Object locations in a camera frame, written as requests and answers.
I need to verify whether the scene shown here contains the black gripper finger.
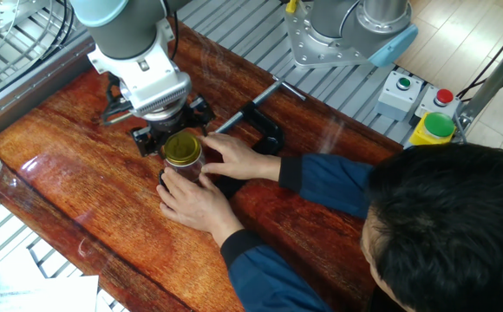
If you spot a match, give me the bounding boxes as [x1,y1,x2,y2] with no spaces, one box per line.
[129,125,166,159]
[188,94,216,131]

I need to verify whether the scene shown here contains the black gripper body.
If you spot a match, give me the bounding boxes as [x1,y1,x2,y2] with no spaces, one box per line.
[147,113,200,140]

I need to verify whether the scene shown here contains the yellow metal jar lid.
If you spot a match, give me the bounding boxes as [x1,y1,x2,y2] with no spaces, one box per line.
[163,131,204,167]

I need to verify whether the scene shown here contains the left forearm blue sleeve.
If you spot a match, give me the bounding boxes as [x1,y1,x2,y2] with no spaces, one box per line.
[219,229,335,312]

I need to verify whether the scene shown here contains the right forearm blue sleeve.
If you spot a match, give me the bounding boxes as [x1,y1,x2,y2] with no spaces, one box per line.
[278,152,374,220]

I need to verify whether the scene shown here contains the person's right hand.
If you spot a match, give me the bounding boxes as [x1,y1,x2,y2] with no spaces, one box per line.
[197,132,283,181]

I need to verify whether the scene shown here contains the person's left hand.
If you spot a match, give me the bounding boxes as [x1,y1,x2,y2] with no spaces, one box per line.
[155,166,245,248]

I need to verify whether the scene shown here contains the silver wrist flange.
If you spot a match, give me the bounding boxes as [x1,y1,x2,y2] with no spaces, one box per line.
[140,106,187,131]

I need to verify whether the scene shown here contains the white wrist housing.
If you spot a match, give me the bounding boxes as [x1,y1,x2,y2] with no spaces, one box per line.
[86,19,193,119]

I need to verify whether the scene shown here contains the black iron C-clamp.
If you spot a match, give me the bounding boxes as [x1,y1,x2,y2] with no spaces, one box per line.
[159,76,307,205]

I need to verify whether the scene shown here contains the silver robot mounting plate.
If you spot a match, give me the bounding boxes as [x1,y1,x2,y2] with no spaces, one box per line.
[284,0,368,69]

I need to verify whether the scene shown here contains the white paper sheets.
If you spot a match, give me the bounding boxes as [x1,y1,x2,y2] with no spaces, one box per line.
[0,242,101,312]

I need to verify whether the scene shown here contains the grey box small green button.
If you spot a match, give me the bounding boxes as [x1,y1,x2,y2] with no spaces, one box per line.
[373,70,425,122]

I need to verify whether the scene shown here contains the perforated aluminium plate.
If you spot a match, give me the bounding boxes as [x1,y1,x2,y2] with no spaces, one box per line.
[0,0,51,31]

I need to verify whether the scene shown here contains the yellow box big green button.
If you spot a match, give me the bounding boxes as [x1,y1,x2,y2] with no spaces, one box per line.
[407,111,456,146]

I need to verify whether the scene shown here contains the grey box red button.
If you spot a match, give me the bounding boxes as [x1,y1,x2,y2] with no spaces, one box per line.
[414,85,461,120]

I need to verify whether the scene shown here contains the dark haired person's head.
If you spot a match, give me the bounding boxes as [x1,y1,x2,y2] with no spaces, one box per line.
[359,142,503,312]

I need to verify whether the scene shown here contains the thin black cables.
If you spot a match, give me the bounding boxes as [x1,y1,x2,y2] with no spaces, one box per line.
[0,0,75,83]

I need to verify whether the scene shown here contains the aluminium frame post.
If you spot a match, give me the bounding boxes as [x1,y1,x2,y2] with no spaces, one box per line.
[457,25,503,131]

